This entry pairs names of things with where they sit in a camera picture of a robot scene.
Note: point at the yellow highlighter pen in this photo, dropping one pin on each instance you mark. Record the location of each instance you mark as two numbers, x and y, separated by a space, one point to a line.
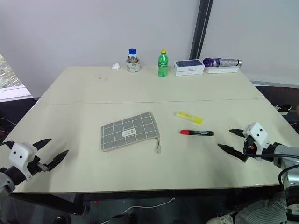
189 117

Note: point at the black sneaker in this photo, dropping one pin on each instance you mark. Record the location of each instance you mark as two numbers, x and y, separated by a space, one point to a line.
283 108

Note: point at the flat white phone box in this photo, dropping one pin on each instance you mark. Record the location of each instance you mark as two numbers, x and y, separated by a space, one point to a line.
189 73

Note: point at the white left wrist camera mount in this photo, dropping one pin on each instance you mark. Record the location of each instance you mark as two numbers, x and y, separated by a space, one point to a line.
19 154

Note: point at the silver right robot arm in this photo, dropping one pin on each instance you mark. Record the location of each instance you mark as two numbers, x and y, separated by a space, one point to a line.
286 155

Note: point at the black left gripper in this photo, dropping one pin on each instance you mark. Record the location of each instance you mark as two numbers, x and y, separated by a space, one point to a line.
33 166

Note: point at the long flat white box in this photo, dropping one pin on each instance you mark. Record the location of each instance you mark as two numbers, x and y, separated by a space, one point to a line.
222 70

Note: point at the white sneaker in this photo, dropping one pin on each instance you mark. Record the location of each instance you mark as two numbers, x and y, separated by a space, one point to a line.
222 219

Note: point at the green plastic soda bottle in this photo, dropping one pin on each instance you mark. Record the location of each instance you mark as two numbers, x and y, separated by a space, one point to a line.
163 66

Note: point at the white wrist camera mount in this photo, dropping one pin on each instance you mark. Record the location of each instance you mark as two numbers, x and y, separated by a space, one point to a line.
258 134
19 154

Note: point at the white tape roll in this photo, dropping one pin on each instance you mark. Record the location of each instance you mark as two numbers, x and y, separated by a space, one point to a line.
133 67

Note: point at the white box with blue top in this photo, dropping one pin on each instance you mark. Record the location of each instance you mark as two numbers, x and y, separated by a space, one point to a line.
188 64

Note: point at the grey striped cloth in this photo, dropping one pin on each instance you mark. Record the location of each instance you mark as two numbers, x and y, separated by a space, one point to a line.
264 210

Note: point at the grey checked pencil pouch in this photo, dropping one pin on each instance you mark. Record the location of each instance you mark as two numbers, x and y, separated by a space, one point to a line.
129 131

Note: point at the black marker with red cap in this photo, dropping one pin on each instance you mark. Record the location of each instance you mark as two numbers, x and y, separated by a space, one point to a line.
198 133

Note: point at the crumpled white tissue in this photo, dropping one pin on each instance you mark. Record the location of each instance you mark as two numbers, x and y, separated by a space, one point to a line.
116 66

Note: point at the black table frame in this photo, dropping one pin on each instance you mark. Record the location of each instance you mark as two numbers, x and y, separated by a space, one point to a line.
51 203

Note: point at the purple folded umbrella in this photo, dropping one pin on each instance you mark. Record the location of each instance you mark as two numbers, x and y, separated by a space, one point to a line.
219 62

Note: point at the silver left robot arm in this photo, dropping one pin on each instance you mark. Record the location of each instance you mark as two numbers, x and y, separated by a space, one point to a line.
8 180

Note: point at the window with white sill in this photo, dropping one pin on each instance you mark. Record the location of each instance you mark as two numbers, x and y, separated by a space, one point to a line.
10 79

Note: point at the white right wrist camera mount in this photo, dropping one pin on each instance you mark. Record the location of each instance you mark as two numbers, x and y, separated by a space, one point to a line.
258 134

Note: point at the dark vertical wall post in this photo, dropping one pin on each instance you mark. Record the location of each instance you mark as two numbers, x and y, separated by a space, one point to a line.
200 30

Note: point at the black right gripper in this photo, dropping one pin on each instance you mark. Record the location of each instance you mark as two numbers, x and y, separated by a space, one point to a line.
249 145

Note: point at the white bottle with blue cap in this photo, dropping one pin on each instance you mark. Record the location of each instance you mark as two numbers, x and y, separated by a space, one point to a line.
132 54

